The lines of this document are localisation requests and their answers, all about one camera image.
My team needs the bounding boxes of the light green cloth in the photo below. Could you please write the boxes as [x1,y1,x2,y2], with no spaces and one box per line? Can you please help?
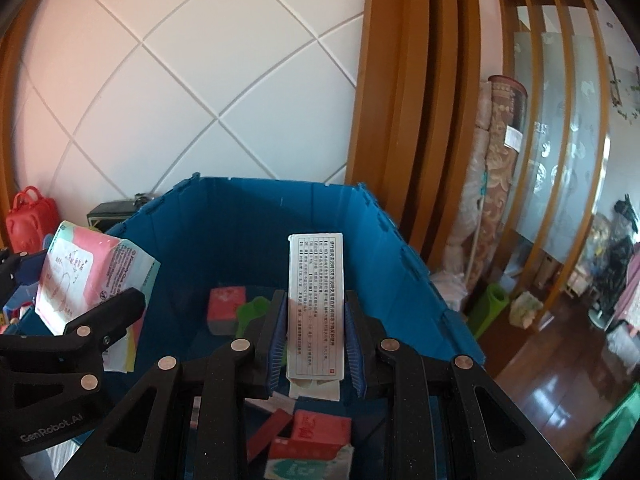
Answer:
[235,296,273,338]

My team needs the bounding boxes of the pink green tissue pack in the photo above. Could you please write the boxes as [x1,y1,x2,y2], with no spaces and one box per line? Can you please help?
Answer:
[34,220,162,373]

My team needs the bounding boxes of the red bear-embossed carry case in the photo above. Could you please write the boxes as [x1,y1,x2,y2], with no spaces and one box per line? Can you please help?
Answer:
[6,186,58,253]

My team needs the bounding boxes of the red boxes in crate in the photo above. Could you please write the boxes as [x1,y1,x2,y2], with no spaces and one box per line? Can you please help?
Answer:
[262,442,356,480]

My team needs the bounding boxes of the black box with metal clasp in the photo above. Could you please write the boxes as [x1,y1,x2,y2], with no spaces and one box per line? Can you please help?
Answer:
[87,192,156,233]

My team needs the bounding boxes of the dark red flat box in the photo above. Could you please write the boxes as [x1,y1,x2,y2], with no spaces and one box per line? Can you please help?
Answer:
[247,407,293,463]

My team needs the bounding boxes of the patterned rolled carpet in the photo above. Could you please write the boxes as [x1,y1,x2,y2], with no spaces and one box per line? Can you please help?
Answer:
[480,76,530,281]

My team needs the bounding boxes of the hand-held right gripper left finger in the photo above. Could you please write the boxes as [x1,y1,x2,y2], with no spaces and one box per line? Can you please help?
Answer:
[70,290,289,480]

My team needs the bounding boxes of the dark green cloth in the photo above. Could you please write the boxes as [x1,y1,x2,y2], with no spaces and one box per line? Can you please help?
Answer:
[580,385,640,480]

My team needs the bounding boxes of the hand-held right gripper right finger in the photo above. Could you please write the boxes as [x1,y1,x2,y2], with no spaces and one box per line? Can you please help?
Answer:
[344,290,576,480]

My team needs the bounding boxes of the white plastic bag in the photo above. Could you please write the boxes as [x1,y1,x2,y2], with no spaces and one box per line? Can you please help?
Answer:
[509,292,543,328]

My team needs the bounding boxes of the wooden door frame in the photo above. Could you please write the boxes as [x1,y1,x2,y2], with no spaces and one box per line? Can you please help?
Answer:
[345,0,482,256]
[0,5,36,211]

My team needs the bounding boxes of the wooden frosted glass screen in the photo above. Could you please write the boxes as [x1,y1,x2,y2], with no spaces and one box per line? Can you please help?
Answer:
[495,0,640,321]

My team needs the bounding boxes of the blue plastic crate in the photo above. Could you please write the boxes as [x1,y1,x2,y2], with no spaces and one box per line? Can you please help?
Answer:
[10,172,487,480]

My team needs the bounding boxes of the pink wrapped rolled carpet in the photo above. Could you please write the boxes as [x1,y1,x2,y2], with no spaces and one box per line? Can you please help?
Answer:
[444,82,490,273]

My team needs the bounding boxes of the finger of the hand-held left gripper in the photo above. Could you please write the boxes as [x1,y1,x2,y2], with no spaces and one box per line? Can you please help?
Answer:
[62,287,147,361]
[0,247,48,291]

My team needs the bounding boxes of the silver printed box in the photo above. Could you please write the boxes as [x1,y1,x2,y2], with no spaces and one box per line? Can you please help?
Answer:
[286,232,347,401]

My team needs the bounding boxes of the small pink tissue pack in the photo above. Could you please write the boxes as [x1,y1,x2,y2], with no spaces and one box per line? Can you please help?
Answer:
[206,285,248,336]

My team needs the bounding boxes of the red pink tissue pack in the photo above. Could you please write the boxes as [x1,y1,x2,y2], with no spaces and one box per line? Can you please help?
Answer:
[290,409,353,448]

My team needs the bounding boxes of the green rolled mat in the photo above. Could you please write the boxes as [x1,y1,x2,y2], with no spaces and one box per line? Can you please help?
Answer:
[470,282,510,341]

